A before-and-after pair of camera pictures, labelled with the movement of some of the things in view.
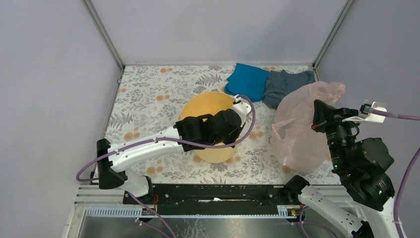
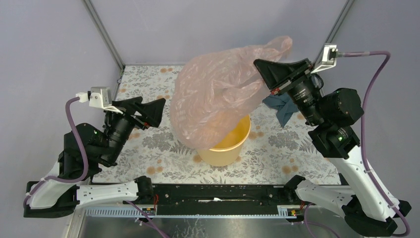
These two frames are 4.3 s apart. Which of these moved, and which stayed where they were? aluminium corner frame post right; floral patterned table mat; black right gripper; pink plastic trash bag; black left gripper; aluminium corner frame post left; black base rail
Moved: black left gripper; black right gripper; pink plastic trash bag
Stayed: aluminium corner frame post left; floral patterned table mat; aluminium corner frame post right; black base rail
